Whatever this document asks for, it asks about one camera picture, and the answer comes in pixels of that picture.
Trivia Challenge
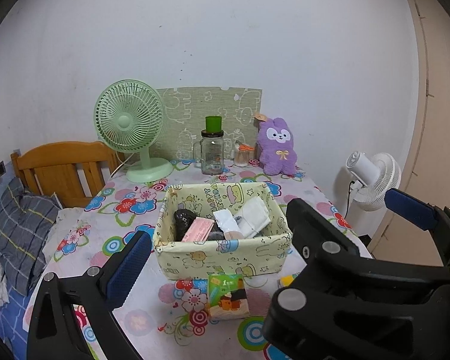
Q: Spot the green cup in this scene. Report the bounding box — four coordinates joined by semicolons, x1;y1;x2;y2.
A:
205;115;223;133

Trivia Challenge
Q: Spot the green desk fan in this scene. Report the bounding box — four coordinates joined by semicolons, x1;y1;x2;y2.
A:
93;80;173;183

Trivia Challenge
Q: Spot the glass mason jar mug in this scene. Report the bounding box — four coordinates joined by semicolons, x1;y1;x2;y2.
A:
193;130;225;176

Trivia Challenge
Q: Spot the green tissue pack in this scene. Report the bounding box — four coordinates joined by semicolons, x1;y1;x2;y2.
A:
208;274;249;320

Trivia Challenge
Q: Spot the blue bed sheet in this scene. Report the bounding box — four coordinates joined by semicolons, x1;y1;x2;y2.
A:
0;289;32;359

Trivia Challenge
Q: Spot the toothpick jar orange lid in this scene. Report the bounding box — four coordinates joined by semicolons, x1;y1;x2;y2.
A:
233;141;255;167

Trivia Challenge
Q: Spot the white standing fan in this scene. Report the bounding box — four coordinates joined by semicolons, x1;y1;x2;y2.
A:
345;150;401;217

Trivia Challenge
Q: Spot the grey plaid pillow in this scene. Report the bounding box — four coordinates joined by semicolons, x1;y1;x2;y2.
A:
0;177;60;297

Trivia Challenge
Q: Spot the yellow cartoon fabric box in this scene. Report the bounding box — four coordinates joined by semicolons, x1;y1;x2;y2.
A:
153;182;292;280

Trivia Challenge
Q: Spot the black plastic bag bundle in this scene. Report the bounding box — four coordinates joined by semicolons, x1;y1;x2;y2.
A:
174;209;225;242

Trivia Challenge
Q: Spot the green patterned board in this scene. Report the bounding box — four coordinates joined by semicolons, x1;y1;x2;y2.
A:
150;87;263;160

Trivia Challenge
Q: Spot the purple plush bunny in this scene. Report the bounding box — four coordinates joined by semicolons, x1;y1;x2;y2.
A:
257;117;297;176

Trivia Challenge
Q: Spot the pink paper packet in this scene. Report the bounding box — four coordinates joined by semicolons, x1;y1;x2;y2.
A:
181;217;215;242

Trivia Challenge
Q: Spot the white tissue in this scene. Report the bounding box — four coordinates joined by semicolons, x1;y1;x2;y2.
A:
213;209;245;240

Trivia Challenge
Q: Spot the floral tablecloth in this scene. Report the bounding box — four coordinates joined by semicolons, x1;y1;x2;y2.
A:
48;161;355;359

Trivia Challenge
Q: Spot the yellow cartoon tissue pack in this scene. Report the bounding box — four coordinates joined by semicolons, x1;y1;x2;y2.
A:
278;273;298;288

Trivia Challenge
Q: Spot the beige door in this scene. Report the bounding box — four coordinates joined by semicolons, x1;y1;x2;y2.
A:
366;0;450;267

